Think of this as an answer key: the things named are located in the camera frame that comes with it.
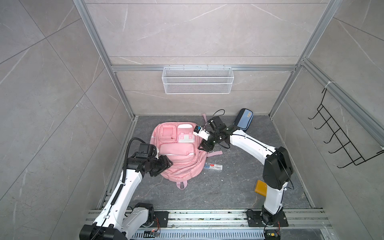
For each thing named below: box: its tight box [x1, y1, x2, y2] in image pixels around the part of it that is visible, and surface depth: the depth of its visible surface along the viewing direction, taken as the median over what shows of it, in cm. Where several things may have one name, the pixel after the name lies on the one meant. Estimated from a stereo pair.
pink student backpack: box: [150, 121, 223, 190], surface depth 92 cm
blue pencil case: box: [233, 108, 254, 131], surface depth 117 cm
